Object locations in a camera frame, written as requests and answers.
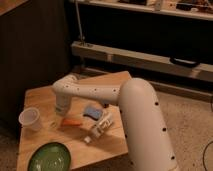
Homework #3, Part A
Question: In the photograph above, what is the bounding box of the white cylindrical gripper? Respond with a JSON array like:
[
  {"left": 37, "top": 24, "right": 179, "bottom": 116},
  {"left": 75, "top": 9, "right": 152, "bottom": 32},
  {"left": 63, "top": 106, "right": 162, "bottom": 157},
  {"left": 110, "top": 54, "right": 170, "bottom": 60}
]
[{"left": 55, "top": 95, "right": 71, "bottom": 116}]

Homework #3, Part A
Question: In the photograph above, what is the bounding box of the orange pepper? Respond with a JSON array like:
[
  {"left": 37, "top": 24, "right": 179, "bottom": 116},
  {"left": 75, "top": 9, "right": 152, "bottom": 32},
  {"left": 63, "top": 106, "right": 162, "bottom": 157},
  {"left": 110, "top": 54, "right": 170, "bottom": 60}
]
[{"left": 61, "top": 119, "right": 82, "bottom": 126}]

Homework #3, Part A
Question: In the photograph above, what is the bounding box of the white plastic bottle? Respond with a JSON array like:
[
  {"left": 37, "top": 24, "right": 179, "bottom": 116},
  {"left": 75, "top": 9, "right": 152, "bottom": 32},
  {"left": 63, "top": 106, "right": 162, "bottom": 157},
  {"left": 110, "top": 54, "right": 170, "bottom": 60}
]
[{"left": 84, "top": 113, "right": 114, "bottom": 144}]

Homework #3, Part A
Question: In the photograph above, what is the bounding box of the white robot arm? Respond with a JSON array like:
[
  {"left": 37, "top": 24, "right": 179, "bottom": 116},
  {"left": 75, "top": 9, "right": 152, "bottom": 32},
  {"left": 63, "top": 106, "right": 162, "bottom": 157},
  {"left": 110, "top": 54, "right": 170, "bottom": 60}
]
[{"left": 52, "top": 75, "right": 180, "bottom": 171}]

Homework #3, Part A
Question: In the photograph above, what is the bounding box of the blue yellow sponge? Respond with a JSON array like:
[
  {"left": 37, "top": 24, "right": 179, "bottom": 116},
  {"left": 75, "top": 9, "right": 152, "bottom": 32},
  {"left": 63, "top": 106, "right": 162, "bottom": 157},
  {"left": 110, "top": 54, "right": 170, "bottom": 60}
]
[{"left": 83, "top": 106, "right": 102, "bottom": 120}]

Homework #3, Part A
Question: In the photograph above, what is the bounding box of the clear plastic cup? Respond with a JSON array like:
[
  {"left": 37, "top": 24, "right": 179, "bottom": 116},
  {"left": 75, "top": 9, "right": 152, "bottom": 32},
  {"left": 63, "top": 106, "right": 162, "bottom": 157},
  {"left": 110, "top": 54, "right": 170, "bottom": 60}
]
[{"left": 18, "top": 107, "right": 42, "bottom": 131}]

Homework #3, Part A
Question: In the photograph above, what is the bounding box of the wooden table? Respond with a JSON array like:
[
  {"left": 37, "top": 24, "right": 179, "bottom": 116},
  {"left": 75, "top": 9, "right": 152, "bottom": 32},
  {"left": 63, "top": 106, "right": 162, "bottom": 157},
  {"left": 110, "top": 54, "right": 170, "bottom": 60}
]
[{"left": 16, "top": 70, "right": 133, "bottom": 171}]

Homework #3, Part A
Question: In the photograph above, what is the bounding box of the green plate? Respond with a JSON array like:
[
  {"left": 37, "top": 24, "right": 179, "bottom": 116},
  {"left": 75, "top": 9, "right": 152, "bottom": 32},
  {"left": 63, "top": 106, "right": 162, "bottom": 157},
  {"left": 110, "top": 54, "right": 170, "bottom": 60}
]
[{"left": 27, "top": 142, "right": 71, "bottom": 171}]

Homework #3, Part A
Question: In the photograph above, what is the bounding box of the dark wooden cabinet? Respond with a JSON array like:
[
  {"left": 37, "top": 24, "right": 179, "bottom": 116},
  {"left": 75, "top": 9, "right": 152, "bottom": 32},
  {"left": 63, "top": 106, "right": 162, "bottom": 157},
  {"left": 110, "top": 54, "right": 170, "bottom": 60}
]
[{"left": 0, "top": 0, "right": 70, "bottom": 129}]

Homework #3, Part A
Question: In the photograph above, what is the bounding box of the metal pole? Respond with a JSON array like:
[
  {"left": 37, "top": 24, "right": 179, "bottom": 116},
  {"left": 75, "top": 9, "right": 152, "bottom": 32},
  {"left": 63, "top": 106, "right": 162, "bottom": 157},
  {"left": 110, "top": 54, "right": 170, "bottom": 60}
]
[{"left": 75, "top": 0, "right": 85, "bottom": 45}]

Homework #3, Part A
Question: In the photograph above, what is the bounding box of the grey metal shelf beam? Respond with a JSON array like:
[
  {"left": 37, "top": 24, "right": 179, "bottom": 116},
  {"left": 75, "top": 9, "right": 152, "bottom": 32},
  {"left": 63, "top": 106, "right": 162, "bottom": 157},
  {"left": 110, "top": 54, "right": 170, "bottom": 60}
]
[{"left": 71, "top": 41, "right": 213, "bottom": 82}]

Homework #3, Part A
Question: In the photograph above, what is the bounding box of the black handle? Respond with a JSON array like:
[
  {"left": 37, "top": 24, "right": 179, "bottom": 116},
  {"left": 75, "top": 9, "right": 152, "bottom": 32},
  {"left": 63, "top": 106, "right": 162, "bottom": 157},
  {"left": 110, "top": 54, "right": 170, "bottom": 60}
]
[{"left": 169, "top": 57, "right": 201, "bottom": 68}]

